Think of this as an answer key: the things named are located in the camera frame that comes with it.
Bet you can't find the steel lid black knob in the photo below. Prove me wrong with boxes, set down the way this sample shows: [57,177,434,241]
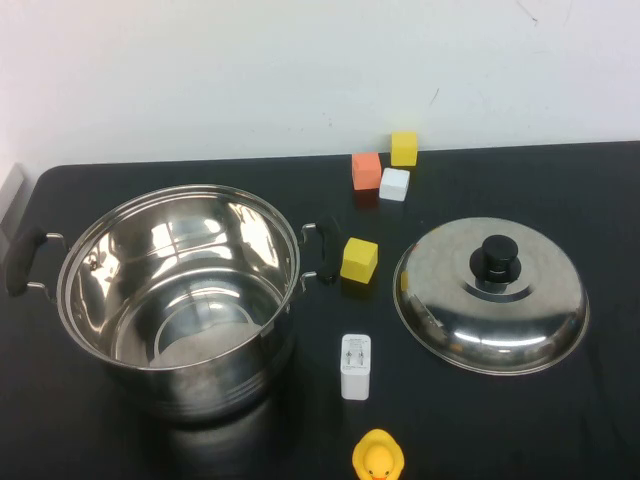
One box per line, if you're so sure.
[392,216,591,376]

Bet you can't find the white power adapter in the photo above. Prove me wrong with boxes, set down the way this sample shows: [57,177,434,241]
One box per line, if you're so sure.
[340,333,373,401]

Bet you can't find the stainless steel pot black handles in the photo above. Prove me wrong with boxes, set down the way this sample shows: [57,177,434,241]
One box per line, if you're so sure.
[2,183,342,424]

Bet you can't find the orange cube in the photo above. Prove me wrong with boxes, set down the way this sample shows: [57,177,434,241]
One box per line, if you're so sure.
[351,151,384,192]

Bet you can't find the white cube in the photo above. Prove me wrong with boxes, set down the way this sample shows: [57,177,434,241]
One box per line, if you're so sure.
[378,167,412,202]

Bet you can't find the yellow rubber duck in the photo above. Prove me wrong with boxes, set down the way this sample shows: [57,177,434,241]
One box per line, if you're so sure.
[352,428,405,480]

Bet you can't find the yellow cube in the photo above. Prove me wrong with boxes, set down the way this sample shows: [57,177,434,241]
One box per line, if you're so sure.
[390,131,419,168]
[340,237,379,282]

